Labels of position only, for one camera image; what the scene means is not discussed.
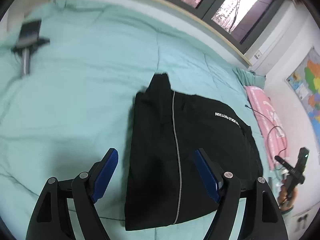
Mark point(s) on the black tracker camera box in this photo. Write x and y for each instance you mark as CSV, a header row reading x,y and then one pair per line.
x,y
302,159

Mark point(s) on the right hand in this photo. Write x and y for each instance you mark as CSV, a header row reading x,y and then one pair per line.
x,y
285,202

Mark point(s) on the black phone tripod stand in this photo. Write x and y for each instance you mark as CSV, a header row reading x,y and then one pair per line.
x,y
28,42

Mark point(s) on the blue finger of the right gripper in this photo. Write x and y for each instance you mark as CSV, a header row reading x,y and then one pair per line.
x,y
282,161

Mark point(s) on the white wall socket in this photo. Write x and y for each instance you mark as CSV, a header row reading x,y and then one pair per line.
x,y
258,54

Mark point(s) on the teal green bed quilt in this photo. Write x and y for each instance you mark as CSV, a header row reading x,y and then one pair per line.
x,y
77,103

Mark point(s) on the dark framed window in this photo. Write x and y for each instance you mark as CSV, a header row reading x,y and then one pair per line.
x,y
240,21

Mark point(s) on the colourful wall map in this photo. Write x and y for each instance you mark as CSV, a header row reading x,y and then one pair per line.
x,y
304,81

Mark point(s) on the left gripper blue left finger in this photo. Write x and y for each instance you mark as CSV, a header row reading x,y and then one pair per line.
x,y
102,174

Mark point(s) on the pink pillow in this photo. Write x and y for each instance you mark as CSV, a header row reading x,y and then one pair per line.
x,y
269,124

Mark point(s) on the black hooded jacket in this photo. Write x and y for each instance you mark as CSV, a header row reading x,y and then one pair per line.
x,y
164,186

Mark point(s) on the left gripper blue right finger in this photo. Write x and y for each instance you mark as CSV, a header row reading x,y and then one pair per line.
x,y
209,174

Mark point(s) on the wooden window sill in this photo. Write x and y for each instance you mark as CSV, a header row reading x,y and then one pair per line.
x,y
201,26

